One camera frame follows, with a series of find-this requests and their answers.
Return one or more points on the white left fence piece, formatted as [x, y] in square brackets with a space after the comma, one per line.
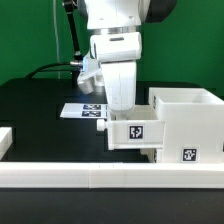
[5, 140]

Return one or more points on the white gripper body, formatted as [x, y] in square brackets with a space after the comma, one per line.
[120, 86]

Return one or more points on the white drawer box with knob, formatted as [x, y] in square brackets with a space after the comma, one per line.
[153, 155]

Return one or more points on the white marker sheet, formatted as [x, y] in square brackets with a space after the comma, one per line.
[82, 111]

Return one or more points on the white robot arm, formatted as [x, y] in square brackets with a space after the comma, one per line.
[116, 45]

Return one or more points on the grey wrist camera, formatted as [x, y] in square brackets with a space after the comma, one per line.
[90, 81]

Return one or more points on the white front fence rail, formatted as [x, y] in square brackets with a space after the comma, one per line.
[110, 175]

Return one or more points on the white drawer cabinet frame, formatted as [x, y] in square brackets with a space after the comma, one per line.
[194, 125]

